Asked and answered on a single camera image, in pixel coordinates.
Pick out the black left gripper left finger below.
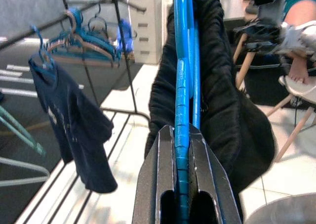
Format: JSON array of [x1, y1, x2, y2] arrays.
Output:
[[131, 124, 182, 224]]

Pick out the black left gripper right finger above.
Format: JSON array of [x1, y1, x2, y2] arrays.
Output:
[[184, 124, 243, 224]]

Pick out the black shorts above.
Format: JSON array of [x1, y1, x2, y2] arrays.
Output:
[[144, 0, 276, 194]]

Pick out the white plastic hanger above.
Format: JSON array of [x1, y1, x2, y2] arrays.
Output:
[[0, 157, 51, 187]]

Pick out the beige plastic hanger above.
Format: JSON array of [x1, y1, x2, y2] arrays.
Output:
[[46, 10, 119, 69]]

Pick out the teal plastic hanger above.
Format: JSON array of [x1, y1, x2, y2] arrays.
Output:
[[0, 105, 47, 157]]

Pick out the dark teal hanger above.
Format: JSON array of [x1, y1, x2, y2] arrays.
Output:
[[87, 1, 117, 49]]

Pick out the black metal clothes rack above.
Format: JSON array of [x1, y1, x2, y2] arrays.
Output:
[[0, 0, 154, 224]]

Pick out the grey round object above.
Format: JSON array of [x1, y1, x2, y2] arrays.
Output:
[[243, 199, 316, 224]]

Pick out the navy blue t-shirt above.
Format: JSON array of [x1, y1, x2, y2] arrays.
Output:
[[28, 58, 119, 194]]

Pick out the white drawer cabinet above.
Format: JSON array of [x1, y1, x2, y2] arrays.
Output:
[[128, 0, 173, 65]]

